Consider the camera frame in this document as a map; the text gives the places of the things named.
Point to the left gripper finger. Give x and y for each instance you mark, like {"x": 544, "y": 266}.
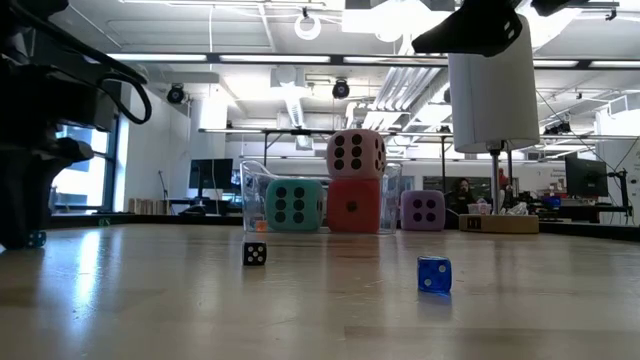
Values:
{"x": 20, "y": 200}

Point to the small black die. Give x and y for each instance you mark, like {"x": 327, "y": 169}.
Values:
{"x": 249, "y": 253}

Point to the small translucent orange die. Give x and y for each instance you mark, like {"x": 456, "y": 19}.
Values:
{"x": 261, "y": 226}

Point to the large teal foam die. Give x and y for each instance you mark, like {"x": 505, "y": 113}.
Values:
{"x": 289, "y": 222}

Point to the large pink foam die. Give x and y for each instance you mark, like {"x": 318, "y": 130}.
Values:
{"x": 348, "y": 172}

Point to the large red foam die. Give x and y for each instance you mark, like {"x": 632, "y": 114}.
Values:
{"x": 355, "y": 222}

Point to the large purple foam die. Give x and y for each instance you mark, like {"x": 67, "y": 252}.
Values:
{"x": 424, "y": 210}

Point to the small translucent blue die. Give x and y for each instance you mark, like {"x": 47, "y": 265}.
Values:
{"x": 434, "y": 274}

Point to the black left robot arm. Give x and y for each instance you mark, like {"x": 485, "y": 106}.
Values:
{"x": 20, "y": 20}

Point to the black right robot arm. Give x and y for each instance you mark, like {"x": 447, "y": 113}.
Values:
{"x": 470, "y": 32}

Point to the large window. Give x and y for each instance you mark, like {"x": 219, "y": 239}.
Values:
{"x": 85, "y": 185}

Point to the long ceiling light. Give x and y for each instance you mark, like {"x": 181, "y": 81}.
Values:
{"x": 615, "y": 64}
{"x": 157, "y": 57}
{"x": 395, "y": 60}
{"x": 275, "y": 58}
{"x": 555, "y": 63}

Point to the round black ceiling speaker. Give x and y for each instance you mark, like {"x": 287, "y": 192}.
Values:
{"x": 175, "y": 94}
{"x": 341, "y": 89}

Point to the stack of wooden blocks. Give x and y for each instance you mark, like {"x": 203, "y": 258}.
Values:
{"x": 147, "y": 206}

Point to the black computer monitor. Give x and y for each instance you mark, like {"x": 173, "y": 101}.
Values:
{"x": 210, "y": 175}
{"x": 585, "y": 177}

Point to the clear plastic container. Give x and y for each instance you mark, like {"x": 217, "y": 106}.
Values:
{"x": 250, "y": 200}

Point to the white shade table lamp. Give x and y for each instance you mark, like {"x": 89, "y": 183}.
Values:
{"x": 495, "y": 90}

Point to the red desk lamp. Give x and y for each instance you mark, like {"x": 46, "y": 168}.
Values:
{"x": 502, "y": 178}

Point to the clear plastic wrap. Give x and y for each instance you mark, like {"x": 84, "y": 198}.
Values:
{"x": 515, "y": 210}

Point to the blue box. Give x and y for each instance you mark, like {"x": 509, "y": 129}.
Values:
{"x": 550, "y": 201}

